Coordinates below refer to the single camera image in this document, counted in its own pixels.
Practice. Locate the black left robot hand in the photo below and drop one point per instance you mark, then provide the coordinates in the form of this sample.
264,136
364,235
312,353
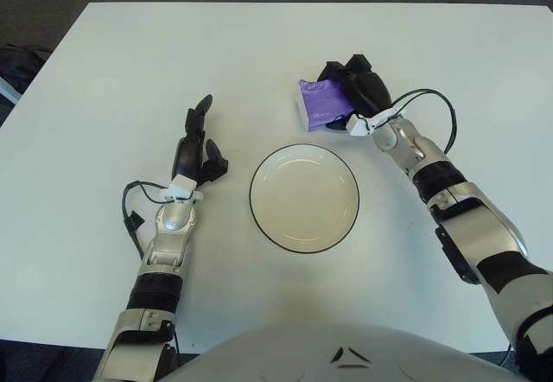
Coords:
188,157

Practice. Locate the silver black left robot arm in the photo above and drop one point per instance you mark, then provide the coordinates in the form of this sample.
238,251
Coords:
160,243

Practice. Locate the grey robot torso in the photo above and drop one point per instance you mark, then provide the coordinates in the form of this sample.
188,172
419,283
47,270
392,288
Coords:
341,356

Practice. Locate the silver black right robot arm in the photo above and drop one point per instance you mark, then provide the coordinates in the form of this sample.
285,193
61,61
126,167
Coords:
471,209

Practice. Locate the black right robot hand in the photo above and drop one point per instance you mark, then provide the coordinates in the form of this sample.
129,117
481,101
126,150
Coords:
367,88

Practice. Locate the purple tissue paper pack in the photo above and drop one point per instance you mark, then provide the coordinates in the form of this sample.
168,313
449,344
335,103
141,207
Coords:
324,101

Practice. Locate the white plate with black rim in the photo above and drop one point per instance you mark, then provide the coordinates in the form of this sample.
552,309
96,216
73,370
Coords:
304,198

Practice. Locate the dark bag on floor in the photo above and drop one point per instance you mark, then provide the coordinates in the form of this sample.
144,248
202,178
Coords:
19,68

